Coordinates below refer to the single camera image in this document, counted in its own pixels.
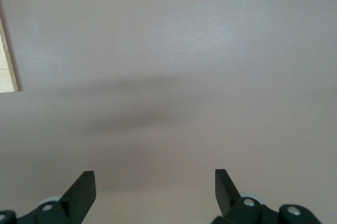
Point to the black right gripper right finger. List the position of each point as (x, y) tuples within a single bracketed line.
[(245, 212)]

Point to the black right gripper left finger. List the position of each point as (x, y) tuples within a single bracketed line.
[(52, 212)]

